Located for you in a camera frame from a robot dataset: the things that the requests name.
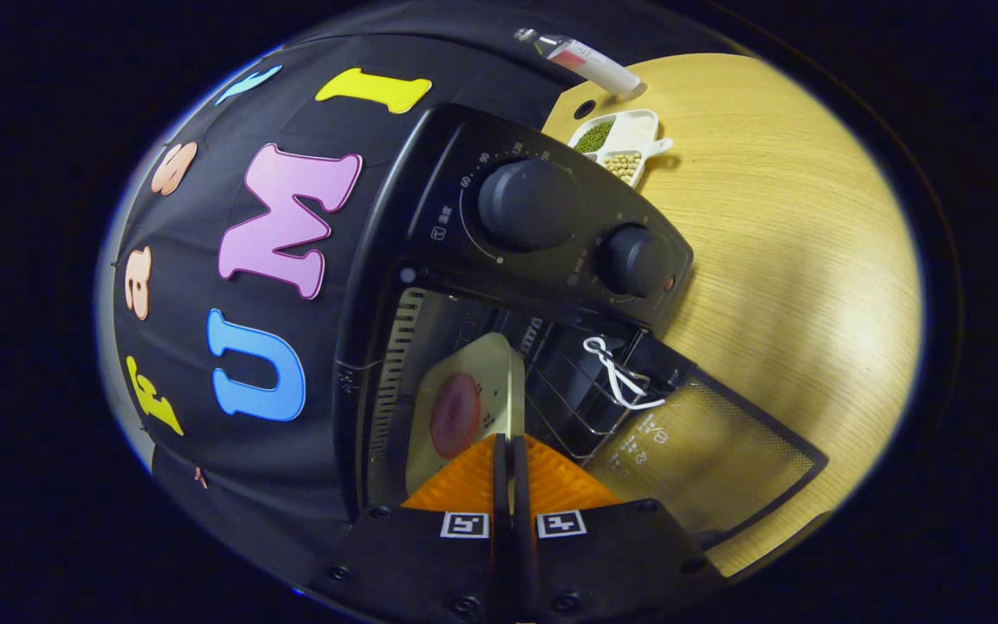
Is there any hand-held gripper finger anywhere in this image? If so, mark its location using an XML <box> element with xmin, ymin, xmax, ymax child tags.
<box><xmin>512</xmin><ymin>433</ymin><xmax>725</xmax><ymax>621</ymax></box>
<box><xmin>313</xmin><ymin>433</ymin><xmax>515</xmax><ymax>621</ymax></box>

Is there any pink ham slice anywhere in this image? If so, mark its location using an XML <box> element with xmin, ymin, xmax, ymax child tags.
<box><xmin>431</xmin><ymin>374</ymin><xmax>482</xmax><ymax>458</ymax></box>

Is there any cream square tray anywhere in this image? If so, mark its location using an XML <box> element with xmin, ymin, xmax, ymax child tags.
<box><xmin>405</xmin><ymin>333</ymin><xmax>526</xmax><ymax>495</ymax></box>

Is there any black toaster oven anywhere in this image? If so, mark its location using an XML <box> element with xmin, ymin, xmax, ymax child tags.
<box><xmin>332</xmin><ymin>104</ymin><xmax>829</xmax><ymax>551</ymax></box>

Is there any green mung beans pile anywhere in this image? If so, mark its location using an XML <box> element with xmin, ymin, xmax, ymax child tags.
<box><xmin>574</xmin><ymin>120</ymin><xmax>614</xmax><ymax>154</ymax></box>

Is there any white divided dish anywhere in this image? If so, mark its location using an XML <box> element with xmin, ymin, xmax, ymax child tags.
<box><xmin>567</xmin><ymin>108</ymin><xmax>674</xmax><ymax>187</ymax></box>

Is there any clear plastic bottle red label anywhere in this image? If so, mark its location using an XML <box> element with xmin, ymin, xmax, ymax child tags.
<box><xmin>514</xmin><ymin>28</ymin><xmax>644</xmax><ymax>97</ymax></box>

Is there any white string loop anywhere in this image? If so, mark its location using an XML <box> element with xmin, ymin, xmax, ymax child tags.
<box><xmin>584</xmin><ymin>336</ymin><xmax>666</xmax><ymax>410</ymax></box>

